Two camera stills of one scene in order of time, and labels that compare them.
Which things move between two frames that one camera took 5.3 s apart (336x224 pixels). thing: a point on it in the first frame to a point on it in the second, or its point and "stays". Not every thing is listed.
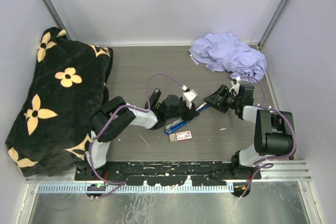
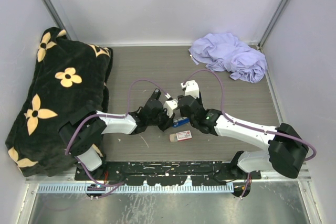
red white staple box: (179, 136) stays
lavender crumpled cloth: (225, 52) stays
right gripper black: (223, 91) to (199, 100)
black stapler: (154, 99) stays
